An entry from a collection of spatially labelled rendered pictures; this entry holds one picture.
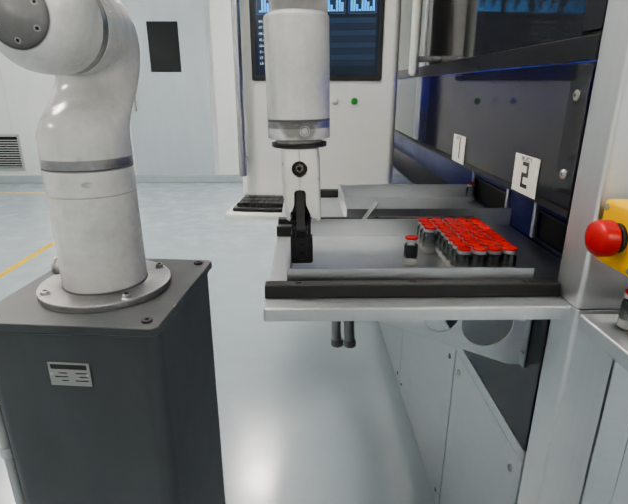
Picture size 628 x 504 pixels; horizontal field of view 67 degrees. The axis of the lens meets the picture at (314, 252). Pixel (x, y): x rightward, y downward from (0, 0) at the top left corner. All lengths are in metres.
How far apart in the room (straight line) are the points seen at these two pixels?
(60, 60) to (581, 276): 0.68
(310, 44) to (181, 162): 5.77
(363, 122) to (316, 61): 0.93
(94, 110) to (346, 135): 0.98
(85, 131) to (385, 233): 0.53
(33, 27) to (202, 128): 5.64
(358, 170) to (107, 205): 1.01
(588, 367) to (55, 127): 0.76
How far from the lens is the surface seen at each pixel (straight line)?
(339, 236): 0.90
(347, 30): 1.55
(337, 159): 1.57
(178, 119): 6.30
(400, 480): 1.65
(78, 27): 0.65
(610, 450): 0.85
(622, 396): 0.80
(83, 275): 0.74
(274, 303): 0.63
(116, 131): 0.71
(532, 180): 0.80
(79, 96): 0.76
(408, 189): 1.25
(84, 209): 0.70
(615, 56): 0.66
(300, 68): 0.62
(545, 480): 0.84
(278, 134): 0.64
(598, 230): 0.59
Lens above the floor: 1.15
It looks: 19 degrees down
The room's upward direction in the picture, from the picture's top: straight up
